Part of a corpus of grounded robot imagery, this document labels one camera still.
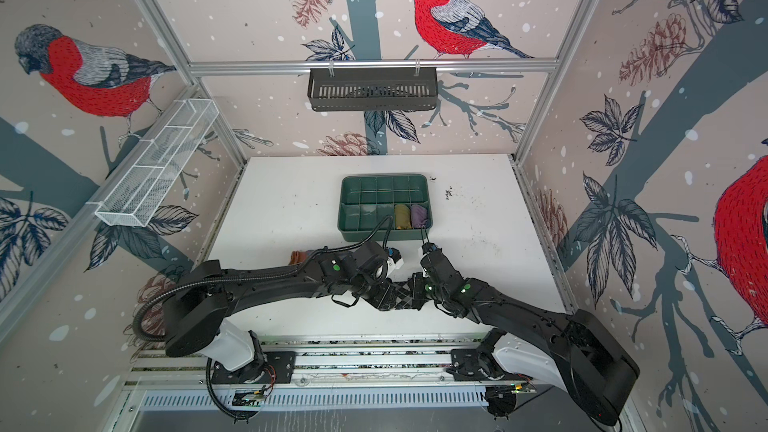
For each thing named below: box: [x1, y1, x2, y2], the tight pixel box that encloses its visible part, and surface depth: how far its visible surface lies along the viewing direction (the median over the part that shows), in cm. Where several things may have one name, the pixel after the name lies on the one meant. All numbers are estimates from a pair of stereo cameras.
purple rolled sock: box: [410, 204, 430, 229], surface depth 97 cm
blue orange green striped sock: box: [288, 250, 314, 265], surface depth 94 cm
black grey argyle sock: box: [392, 278, 414, 310], surface depth 86 cm
